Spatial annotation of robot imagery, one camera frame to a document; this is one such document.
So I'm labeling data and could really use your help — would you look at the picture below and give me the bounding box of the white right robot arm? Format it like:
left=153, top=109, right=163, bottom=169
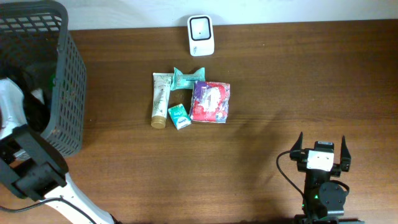
left=289, top=133, right=351, bottom=223

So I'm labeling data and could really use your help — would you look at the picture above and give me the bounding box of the small teal tissue pack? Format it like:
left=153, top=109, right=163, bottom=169
left=168, top=104, right=192, bottom=130

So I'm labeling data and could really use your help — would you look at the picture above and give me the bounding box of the teal wet wipes pack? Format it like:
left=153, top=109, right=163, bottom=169
left=170, top=67, right=205, bottom=91

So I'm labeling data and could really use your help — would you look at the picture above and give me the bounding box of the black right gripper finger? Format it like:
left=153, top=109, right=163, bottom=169
left=340, top=136, right=351, bottom=159
left=290, top=132, right=303, bottom=152

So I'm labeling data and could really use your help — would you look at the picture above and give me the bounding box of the white barcode scanner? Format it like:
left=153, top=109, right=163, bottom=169
left=187, top=15, right=215, bottom=57

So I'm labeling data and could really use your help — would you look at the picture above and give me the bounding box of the dark grey plastic basket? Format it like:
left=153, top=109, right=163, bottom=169
left=1, top=1, right=87, bottom=157

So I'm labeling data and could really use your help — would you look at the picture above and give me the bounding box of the purple red pad package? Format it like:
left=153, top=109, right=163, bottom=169
left=189, top=81, right=231, bottom=123

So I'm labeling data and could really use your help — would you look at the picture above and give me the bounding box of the cream lotion tube gold cap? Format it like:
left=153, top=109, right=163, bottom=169
left=151, top=73, right=174, bottom=129

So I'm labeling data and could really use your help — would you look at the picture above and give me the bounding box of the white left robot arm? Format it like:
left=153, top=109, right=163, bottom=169
left=1, top=78, right=117, bottom=223

